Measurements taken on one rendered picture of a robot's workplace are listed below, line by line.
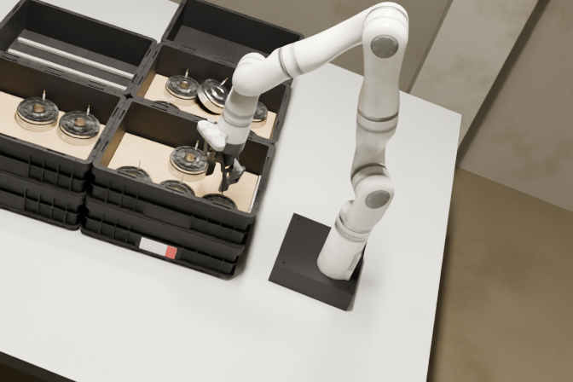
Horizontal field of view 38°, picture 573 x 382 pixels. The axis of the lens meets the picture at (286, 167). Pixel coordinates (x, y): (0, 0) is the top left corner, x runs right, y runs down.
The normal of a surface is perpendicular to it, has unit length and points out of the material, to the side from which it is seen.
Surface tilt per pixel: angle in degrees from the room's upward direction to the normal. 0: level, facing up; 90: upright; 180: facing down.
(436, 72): 90
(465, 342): 0
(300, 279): 90
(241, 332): 0
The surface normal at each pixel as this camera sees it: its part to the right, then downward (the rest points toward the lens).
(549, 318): 0.28, -0.74
